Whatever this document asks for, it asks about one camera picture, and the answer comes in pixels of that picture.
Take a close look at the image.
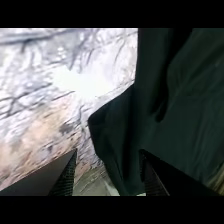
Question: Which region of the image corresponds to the dark green garment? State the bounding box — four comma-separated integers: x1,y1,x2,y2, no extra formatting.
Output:
87,27,224,197

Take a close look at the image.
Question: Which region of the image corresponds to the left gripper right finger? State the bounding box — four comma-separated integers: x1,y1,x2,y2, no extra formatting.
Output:
138,148,219,197

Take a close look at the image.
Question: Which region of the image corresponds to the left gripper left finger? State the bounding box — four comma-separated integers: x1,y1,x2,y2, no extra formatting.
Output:
0,148,78,197

